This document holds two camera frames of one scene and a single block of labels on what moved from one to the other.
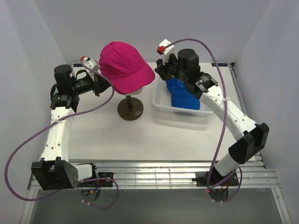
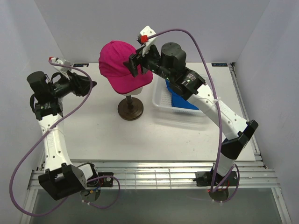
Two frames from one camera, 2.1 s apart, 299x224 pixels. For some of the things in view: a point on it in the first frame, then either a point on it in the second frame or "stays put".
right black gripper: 160,69 to 134,60
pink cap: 124,67 stays put
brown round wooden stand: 130,108 stays put
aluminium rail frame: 253,173 stays put
